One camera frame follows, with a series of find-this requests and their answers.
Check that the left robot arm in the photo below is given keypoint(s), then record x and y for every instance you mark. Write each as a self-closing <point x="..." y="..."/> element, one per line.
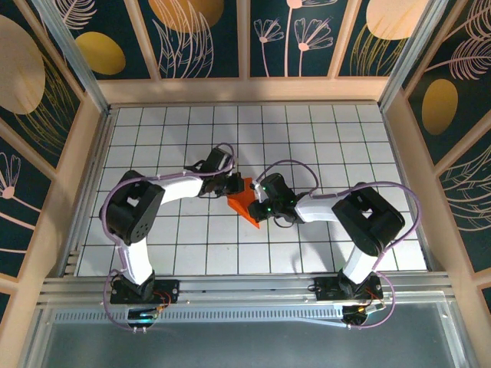
<point x="180" y="188"/>

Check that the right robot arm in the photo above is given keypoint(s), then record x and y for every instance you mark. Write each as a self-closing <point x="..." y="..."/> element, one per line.
<point x="368" y="218"/>

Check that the white grid mat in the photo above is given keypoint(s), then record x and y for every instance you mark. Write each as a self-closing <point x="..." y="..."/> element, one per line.
<point x="268" y="237"/>

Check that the translucent grey panel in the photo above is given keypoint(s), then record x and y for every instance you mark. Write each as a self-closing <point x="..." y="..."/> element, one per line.
<point x="245" y="345"/>

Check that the black electronics box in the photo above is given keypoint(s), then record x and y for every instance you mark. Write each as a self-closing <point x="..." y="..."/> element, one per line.
<point x="142" y="316"/>
<point x="358" y="312"/>

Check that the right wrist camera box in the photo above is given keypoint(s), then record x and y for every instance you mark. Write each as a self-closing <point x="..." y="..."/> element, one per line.
<point x="261" y="193"/>

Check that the aluminium rail beam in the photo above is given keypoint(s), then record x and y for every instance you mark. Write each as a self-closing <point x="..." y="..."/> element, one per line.
<point x="245" y="285"/>

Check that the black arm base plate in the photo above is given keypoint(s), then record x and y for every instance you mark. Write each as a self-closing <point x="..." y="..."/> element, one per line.
<point x="326" y="289"/>
<point x="169" y="287"/>

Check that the aluminium side rail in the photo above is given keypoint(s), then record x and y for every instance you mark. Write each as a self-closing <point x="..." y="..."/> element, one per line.
<point x="399" y="161"/>
<point x="99" y="153"/>

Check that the aluminium corner post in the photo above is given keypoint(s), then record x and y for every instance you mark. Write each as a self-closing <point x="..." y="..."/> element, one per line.
<point x="410" y="53"/>
<point x="76" y="61"/>

